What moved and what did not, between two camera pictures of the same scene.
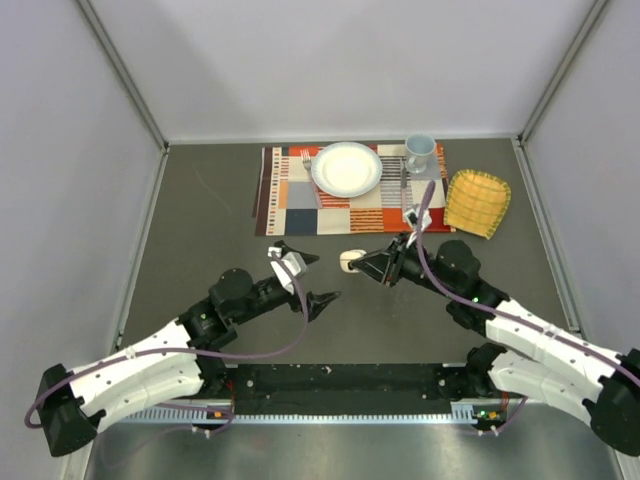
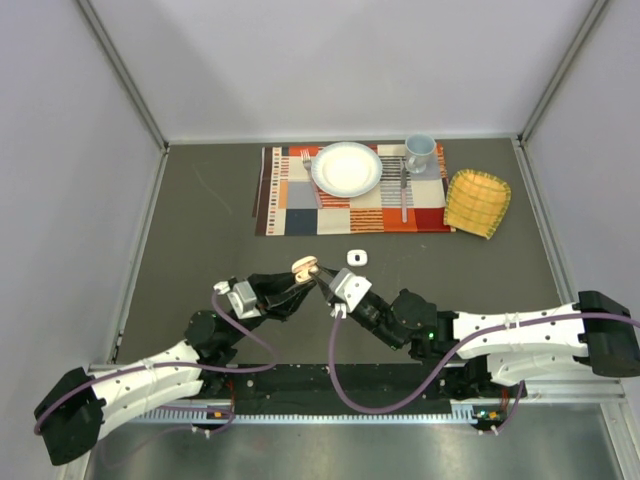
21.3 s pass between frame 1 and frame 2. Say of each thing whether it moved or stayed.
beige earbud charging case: moved
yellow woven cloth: stayed
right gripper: moved
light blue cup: stayed
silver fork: stayed
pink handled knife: stayed
